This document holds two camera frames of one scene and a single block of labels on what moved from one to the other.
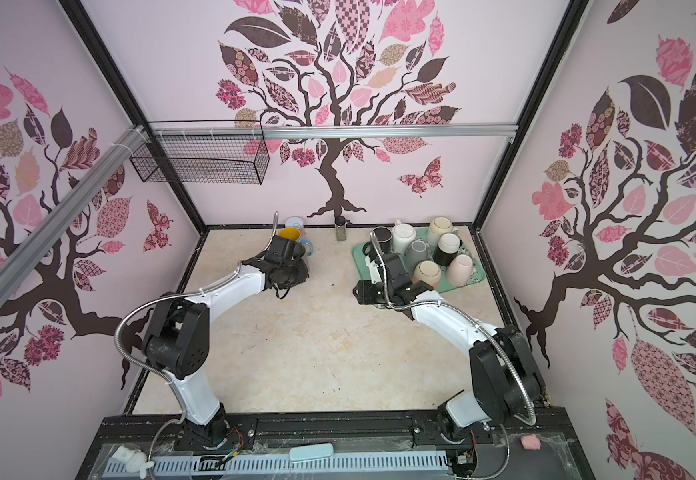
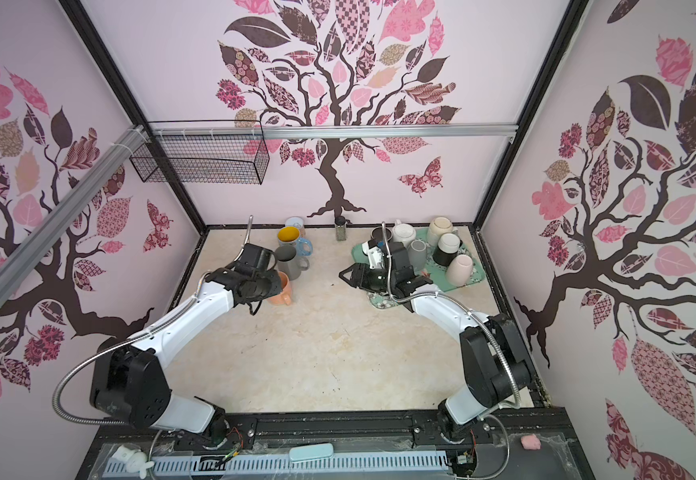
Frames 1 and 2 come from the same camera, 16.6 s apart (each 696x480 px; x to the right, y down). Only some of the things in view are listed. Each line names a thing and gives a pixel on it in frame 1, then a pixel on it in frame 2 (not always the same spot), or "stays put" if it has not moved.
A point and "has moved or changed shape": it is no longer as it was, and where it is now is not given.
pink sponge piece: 530,442 stays put
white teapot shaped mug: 403,234 stays put
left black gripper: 302,274 to 276,286
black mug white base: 447,248 stays put
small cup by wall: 295,222 stays put
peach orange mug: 428,272 has moved or changed shape
